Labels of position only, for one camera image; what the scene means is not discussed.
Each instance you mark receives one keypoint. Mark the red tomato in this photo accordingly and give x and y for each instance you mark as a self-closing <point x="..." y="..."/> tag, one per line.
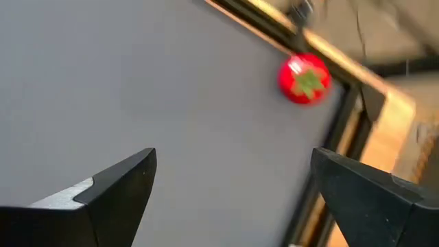
<point x="289" y="85"/>

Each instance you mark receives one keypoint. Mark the black metal table frame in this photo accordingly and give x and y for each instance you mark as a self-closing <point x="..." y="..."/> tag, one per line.
<point x="260" y="20"/>

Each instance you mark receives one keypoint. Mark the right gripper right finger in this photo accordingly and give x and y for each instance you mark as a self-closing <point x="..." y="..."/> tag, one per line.
<point x="370" y="212"/>

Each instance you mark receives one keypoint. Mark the grey table mat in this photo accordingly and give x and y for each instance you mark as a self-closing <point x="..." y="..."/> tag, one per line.
<point x="137" y="85"/>

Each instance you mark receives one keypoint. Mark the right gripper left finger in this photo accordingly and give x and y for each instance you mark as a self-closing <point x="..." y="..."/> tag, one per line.
<point x="113" y="206"/>

